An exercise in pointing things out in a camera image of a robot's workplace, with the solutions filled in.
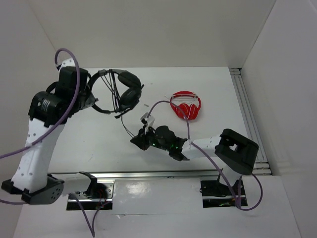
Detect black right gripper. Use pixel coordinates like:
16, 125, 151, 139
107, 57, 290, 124
131, 124, 170, 152

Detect thin black headset cable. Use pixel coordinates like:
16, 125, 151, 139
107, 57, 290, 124
100, 69, 139, 139

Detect black headset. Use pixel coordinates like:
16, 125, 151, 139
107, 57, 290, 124
88, 69, 144, 119

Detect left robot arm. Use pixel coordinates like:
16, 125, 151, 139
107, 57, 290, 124
1, 66, 96, 205

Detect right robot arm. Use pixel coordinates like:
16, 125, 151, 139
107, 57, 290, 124
130, 125, 259, 194

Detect red headphones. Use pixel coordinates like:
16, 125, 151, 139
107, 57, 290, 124
165, 91, 202, 120

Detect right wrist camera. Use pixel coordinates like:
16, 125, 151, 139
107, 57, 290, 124
140, 113, 155, 134

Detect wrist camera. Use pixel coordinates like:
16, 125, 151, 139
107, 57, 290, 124
56, 58, 75, 71
140, 113, 155, 134

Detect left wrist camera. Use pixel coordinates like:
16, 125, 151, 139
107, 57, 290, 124
56, 58, 75, 71

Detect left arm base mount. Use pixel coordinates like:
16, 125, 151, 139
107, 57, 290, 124
66, 182, 114, 211

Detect aluminium front table rail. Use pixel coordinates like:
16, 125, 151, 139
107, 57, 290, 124
47, 169, 269, 181

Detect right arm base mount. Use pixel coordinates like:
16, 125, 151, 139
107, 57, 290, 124
200, 180, 235, 208

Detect aluminium right side rail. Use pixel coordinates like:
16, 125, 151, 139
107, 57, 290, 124
229, 68, 272, 175

